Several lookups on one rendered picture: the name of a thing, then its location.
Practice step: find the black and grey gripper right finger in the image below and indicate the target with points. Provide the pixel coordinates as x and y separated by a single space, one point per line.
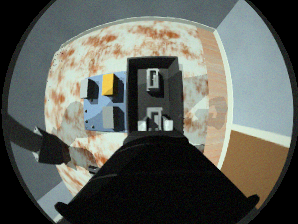
166 124

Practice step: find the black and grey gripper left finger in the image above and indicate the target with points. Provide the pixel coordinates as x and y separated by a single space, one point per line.
143 125

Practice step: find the yellow rectangular block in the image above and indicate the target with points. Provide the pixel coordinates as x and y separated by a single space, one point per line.
110 85

